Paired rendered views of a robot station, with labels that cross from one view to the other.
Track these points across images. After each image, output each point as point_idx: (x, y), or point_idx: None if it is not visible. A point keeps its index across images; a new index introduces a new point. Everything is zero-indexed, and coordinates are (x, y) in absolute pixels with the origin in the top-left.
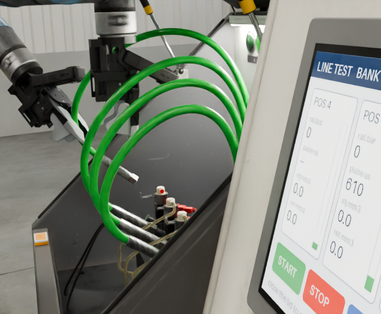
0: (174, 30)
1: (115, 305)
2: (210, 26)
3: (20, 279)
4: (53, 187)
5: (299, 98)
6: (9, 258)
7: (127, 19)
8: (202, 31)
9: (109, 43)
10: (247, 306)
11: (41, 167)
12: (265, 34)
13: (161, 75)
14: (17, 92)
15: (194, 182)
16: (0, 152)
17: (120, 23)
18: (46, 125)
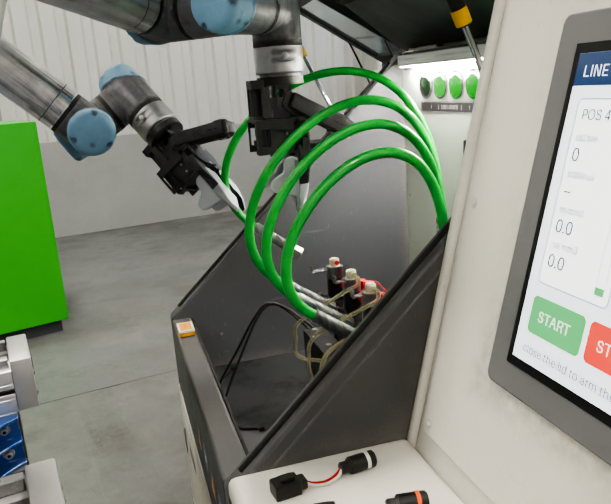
0: (344, 69)
1: (310, 392)
2: (332, 95)
3: (136, 390)
4: (163, 285)
5: (554, 116)
6: (120, 367)
7: (294, 53)
8: (323, 101)
9: (273, 83)
10: (489, 380)
11: (147, 264)
12: (488, 50)
13: (334, 122)
14: (154, 154)
15: (359, 258)
16: (98, 249)
17: (286, 59)
18: (148, 216)
